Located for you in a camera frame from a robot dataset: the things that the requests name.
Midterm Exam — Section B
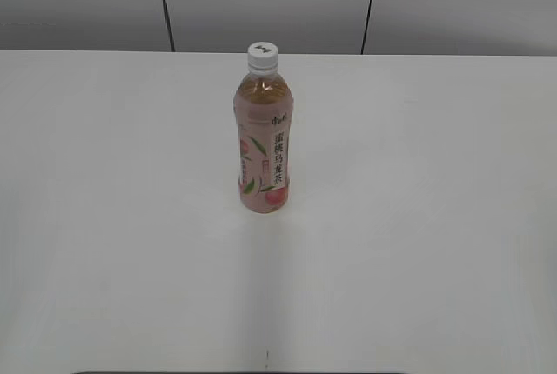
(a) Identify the peach oolong tea bottle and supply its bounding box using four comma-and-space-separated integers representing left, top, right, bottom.
233, 70, 293, 214

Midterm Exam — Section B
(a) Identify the white bottle cap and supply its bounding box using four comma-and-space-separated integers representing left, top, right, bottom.
247, 42, 279, 75

